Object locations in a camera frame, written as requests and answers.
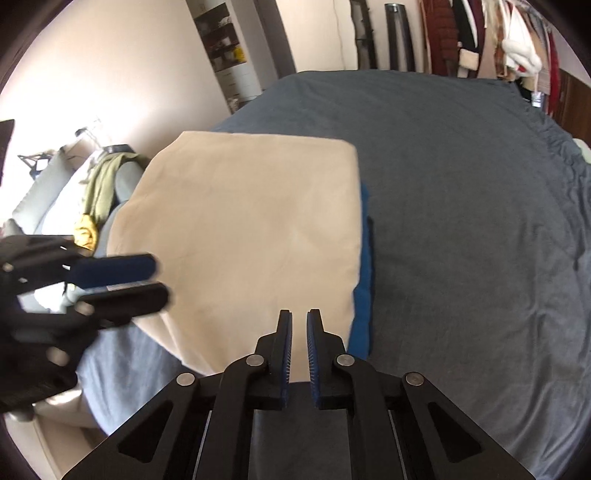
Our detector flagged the olive green cloth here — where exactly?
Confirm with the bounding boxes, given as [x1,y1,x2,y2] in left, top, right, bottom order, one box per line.
[83,152,148,227]

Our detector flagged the black tall speaker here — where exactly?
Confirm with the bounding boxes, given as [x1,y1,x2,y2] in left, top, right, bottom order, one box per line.
[385,3,416,72]

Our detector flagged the grey-blue bed duvet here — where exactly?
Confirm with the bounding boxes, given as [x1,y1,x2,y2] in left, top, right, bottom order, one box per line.
[75,69,591,480]

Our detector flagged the black ladder stand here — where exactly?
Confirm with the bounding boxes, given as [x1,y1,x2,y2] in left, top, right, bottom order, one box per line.
[349,0,378,70]

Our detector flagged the hanging clothes rack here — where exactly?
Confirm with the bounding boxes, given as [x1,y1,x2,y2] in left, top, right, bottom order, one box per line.
[419,1,560,116]

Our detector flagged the pale green pillow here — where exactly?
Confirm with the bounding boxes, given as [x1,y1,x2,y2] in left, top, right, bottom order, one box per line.
[573,138,591,164]

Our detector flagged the white wall bookshelf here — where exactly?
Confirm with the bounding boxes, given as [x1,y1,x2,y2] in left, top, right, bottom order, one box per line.
[187,0,263,113]

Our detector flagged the cream pants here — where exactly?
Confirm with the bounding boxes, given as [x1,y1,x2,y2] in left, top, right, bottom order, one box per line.
[107,131,363,382]

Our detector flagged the wooden headboard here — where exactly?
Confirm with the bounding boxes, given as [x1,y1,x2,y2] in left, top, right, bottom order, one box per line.
[554,70,591,145]

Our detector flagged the blue folded garment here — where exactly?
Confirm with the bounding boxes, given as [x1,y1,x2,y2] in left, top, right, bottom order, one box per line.
[346,185,375,360]

